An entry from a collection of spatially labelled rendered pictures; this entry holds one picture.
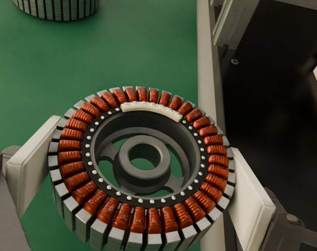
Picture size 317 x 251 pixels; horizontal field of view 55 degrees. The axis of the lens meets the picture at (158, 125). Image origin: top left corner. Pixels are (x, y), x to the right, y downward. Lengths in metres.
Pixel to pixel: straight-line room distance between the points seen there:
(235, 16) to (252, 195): 0.26
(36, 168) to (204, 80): 0.25
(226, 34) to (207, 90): 0.07
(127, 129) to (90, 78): 0.13
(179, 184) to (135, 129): 0.05
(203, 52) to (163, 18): 0.08
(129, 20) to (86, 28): 0.06
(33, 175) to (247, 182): 0.11
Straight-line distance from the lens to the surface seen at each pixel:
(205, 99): 0.35
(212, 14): 0.47
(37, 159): 0.16
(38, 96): 0.32
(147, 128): 0.21
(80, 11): 0.41
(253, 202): 0.16
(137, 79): 0.34
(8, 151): 0.17
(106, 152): 0.20
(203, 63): 0.39
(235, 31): 0.39
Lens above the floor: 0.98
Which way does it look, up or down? 49 degrees down
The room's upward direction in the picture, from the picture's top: 17 degrees clockwise
